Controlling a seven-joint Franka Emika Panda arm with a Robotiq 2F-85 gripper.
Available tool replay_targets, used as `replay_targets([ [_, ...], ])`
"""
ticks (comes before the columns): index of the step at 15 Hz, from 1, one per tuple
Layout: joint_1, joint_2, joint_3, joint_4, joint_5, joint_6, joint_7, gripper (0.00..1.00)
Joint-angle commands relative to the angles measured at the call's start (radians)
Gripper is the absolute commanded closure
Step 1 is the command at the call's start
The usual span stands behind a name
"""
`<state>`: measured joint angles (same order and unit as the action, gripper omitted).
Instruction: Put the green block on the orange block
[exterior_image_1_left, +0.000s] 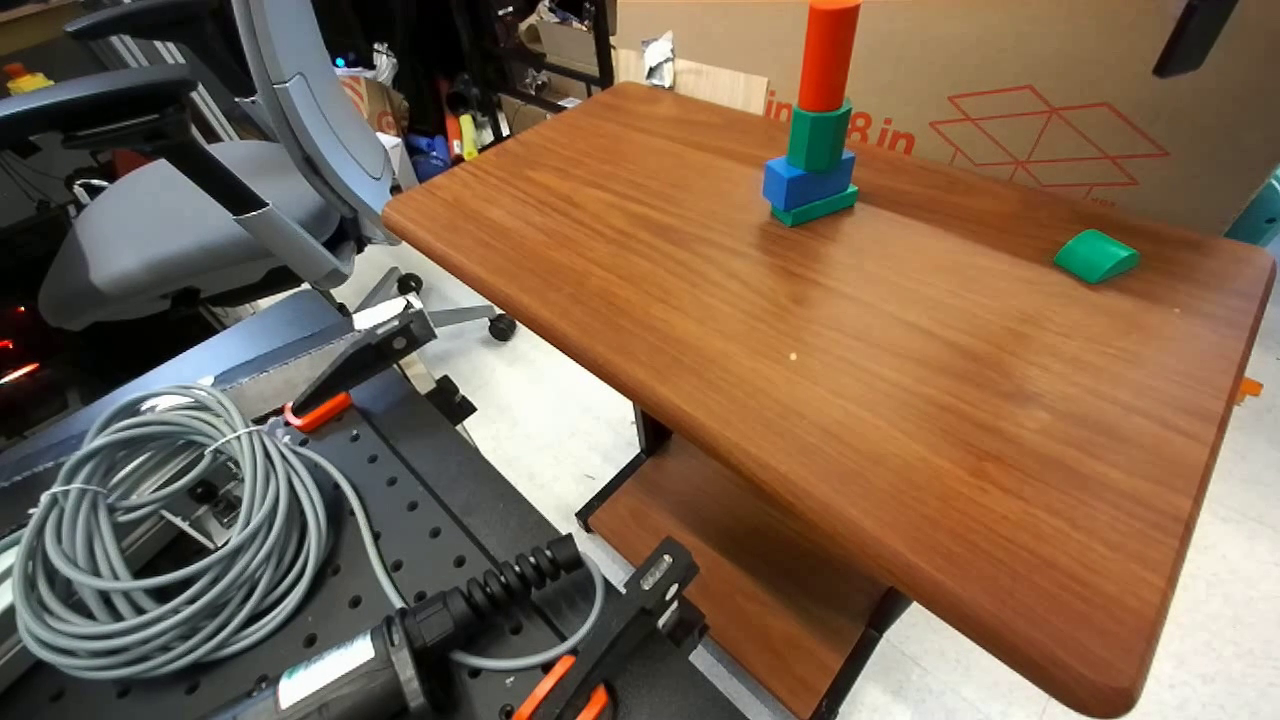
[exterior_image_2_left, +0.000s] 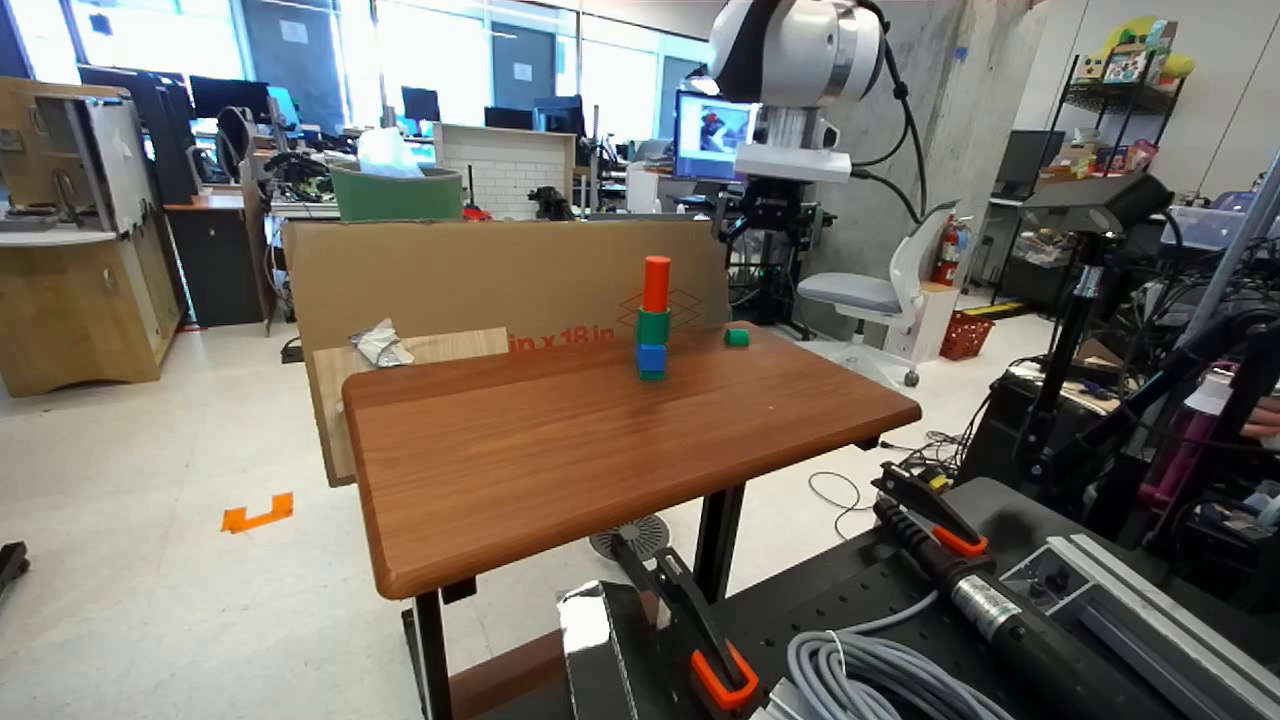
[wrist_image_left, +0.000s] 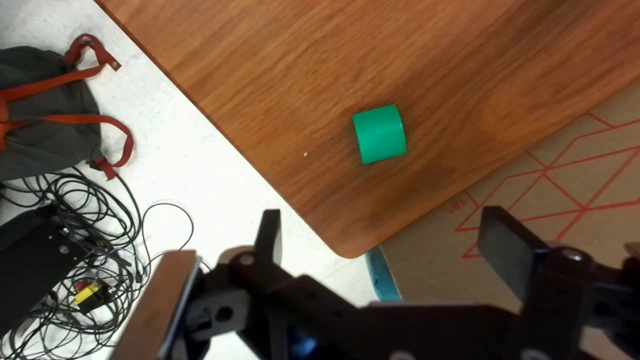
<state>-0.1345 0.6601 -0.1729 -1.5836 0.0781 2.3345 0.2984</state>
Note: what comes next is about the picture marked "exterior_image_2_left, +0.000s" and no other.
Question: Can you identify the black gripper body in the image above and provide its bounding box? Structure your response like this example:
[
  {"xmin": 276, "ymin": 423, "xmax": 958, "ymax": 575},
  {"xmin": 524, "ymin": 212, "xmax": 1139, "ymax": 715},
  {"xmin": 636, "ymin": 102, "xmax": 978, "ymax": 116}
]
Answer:
[{"xmin": 731, "ymin": 176, "xmax": 815, "ymax": 243}]

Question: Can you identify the green block under orange cylinder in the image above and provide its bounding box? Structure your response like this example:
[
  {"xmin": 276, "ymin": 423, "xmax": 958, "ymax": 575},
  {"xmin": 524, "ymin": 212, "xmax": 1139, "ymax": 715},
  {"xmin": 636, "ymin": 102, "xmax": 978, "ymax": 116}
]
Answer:
[{"xmin": 632, "ymin": 309, "xmax": 675, "ymax": 351}]

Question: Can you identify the black desk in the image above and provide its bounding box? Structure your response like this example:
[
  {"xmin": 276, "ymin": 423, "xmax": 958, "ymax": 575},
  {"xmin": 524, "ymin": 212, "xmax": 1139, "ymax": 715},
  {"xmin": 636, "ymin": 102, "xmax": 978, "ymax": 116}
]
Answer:
[{"xmin": 673, "ymin": 192, "xmax": 838, "ymax": 340}]

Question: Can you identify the computer monitor with lit screen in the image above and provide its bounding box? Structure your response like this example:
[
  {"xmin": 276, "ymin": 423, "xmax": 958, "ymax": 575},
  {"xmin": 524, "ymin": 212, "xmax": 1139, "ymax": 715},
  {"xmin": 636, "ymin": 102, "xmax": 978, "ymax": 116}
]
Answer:
[{"xmin": 673, "ymin": 87, "xmax": 762, "ymax": 189}]

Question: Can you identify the white chair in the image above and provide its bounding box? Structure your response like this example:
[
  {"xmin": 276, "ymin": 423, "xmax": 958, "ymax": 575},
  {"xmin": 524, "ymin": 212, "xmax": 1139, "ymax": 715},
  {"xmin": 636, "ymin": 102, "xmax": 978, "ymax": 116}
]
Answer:
[{"xmin": 790, "ymin": 197, "xmax": 963, "ymax": 393}]

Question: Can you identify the red fire extinguisher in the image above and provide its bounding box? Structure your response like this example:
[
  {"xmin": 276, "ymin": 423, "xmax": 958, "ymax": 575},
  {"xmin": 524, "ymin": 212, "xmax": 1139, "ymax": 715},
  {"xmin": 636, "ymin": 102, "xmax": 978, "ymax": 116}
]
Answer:
[{"xmin": 927, "ymin": 212, "xmax": 963, "ymax": 289}]

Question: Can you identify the red basket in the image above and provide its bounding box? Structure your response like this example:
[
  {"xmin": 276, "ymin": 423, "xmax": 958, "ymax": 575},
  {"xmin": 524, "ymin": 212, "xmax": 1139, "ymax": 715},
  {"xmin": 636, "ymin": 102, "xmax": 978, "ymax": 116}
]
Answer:
[{"xmin": 937, "ymin": 309, "xmax": 998, "ymax": 364}]

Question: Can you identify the white pegboard box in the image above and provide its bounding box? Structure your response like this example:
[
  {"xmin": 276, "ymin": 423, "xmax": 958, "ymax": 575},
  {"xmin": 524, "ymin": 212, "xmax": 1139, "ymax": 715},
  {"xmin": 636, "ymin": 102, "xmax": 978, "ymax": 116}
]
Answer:
[{"xmin": 434, "ymin": 121, "xmax": 580, "ymax": 223}]

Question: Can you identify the large cardboard box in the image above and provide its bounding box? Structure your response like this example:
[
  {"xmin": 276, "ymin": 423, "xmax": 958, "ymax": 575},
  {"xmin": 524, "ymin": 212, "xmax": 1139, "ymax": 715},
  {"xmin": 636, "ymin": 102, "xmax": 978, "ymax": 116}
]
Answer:
[{"xmin": 278, "ymin": 216, "xmax": 734, "ymax": 367}]

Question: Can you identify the black table leg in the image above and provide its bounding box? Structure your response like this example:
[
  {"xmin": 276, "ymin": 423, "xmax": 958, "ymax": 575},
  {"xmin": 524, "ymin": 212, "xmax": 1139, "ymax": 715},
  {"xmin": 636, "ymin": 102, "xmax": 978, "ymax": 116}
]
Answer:
[
  {"xmin": 687, "ymin": 479, "xmax": 748, "ymax": 607},
  {"xmin": 408, "ymin": 585, "xmax": 461, "ymax": 720}
]

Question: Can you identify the black clamp with orange trigger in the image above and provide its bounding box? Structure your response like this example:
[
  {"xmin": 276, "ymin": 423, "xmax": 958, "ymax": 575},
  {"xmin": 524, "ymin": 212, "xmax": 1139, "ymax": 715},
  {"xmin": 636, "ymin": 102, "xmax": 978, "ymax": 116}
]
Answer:
[{"xmin": 871, "ymin": 459, "xmax": 996, "ymax": 563}]

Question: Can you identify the black shelf with toys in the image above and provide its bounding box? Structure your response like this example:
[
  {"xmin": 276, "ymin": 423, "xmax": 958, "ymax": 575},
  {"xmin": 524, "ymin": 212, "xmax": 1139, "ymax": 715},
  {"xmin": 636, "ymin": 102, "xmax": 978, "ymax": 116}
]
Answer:
[{"xmin": 1037, "ymin": 12, "xmax": 1198, "ymax": 192}]

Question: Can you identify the green bin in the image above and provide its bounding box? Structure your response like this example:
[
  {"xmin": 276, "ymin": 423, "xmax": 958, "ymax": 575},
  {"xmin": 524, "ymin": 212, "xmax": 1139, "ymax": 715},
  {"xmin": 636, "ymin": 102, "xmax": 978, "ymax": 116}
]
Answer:
[{"xmin": 326, "ymin": 165, "xmax": 469, "ymax": 228}]

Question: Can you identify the white plastic bag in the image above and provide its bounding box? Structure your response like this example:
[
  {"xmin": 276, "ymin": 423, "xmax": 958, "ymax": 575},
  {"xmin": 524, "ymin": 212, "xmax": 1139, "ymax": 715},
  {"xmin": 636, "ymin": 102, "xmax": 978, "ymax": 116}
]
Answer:
[{"xmin": 352, "ymin": 122, "xmax": 426, "ymax": 184}]

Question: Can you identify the crumpled white paper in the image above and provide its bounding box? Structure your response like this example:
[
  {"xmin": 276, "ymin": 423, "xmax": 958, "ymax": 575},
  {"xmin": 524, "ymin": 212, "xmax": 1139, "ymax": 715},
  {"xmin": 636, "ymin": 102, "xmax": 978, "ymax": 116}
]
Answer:
[{"xmin": 348, "ymin": 317, "xmax": 420, "ymax": 372}]

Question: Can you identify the black clamp with orange tip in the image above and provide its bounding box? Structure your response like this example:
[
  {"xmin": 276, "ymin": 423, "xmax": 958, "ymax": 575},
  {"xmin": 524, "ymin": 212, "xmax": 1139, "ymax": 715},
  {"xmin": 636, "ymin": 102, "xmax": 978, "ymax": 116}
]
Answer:
[{"xmin": 605, "ymin": 532, "xmax": 766, "ymax": 720}]

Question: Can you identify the black cabinet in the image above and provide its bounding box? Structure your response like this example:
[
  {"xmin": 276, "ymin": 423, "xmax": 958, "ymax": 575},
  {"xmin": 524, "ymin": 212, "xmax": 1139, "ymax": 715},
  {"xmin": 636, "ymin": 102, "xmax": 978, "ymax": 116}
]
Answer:
[{"xmin": 163, "ymin": 197, "xmax": 269, "ymax": 332}]

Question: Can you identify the black computer tower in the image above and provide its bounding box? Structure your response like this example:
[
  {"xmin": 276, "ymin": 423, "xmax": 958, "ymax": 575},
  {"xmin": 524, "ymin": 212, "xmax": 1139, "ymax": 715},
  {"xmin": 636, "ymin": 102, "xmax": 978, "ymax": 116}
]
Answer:
[{"xmin": 74, "ymin": 65, "xmax": 205, "ymax": 208}]

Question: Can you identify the wooden cabinet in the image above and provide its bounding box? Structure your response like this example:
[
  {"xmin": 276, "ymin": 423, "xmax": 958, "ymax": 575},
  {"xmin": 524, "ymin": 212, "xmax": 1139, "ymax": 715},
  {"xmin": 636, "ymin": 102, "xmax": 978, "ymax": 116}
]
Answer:
[{"xmin": 0, "ymin": 74, "xmax": 187, "ymax": 399}]

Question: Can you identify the black camera stand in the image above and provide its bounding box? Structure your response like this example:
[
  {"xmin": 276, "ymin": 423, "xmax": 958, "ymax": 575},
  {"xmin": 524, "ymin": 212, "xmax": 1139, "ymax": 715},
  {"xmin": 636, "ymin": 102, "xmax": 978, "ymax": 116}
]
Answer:
[{"xmin": 1015, "ymin": 173, "xmax": 1179, "ymax": 488}]

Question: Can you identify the grey cable coil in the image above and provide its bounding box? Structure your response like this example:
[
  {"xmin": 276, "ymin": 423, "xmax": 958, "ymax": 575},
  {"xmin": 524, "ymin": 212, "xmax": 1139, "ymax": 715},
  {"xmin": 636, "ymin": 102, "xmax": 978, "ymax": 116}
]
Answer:
[{"xmin": 748, "ymin": 621, "xmax": 1019, "ymax": 720}]

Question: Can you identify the black cylindrical tool handle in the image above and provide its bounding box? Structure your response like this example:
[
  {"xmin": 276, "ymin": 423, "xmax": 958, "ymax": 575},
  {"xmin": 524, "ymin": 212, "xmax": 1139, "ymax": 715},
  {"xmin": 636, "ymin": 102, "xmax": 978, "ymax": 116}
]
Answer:
[{"xmin": 871, "ymin": 497, "xmax": 1183, "ymax": 720}]

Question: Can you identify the aluminium rail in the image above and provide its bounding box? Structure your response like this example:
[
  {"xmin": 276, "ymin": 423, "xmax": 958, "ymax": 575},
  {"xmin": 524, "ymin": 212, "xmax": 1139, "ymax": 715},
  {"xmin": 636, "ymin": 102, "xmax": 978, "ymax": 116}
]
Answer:
[{"xmin": 996, "ymin": 532, "xmax": 1280, "ymax": 720}]

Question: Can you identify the orange bracket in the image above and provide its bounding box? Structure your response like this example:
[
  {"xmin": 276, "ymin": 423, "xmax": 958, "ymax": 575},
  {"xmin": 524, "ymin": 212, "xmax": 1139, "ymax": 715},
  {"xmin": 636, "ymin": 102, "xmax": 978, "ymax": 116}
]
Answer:
[{"xmin": 221, "ymin": 488, "xmax": 299, "ymax": 540}]

